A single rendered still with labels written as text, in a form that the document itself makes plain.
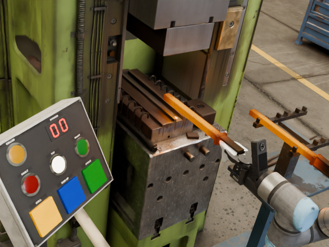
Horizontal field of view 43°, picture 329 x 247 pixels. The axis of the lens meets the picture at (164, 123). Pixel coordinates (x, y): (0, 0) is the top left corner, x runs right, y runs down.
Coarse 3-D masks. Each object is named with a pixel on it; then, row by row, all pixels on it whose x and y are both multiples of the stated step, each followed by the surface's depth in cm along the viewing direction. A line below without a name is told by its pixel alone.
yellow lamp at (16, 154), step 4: (12, 148) 101; (16, 148) 102; (20, 148) 103; (12, 152) 101; (16, 152) 102; (20, 152) 102; (12, 156) 101; (16, 156) 101; (20, 156) 102; (12, 160) 101; (16, 160) 101; (20, 160) 102
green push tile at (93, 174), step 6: (96, 162) 123; (90, 168) 121; (96, 168) 123; (102, 168) 125; (84, 174) 119; (90, 174) 120; (96, 174) 122; (102, 174) 124; (90, 180) 120; (96, 180) 122; (102, 180) 124; (90, 186) 120; (96, 186) 122; (90, 192) 121
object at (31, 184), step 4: (28, 176) 104; (32, 176) 105; (24, 180) 103; (28, 180) 104; (32, 180) 105; (36, 180) 106; (24, 184) 103; (28, 184) 103; (32, 184) 104; (36, 184) 105; (24, 188) 103; (28, 188) 103; (32, 188) 104; (36, 188) 105; (28, 192) 103; (32, 192) 104
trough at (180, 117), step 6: (126, 72) 183; (132, 78) 181; (138, 84) 177; (144, 84) 175; (144, 90) 174; (150, 90) 172; (150, 96) 170; (156, 96) 170; (162, 102) 167; (168, 108) 164; (174, 114) 161; (180, 114) 159; (180, 120) 158
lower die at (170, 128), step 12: (132, 72) 183; (132, 84) 175; (156, 84) 178; (120, 96) 168; (132, 96) 167; (144, 96) 169; (132, 108) 162; (144, 108) 161; (156, 108) 162; (132, 120) 161; (144, 120) 156; (156, 120) 156; (168, 120) 156; (144, 132) 156; (156, 132) 153; (168, 132) 158; (180, 132) 162
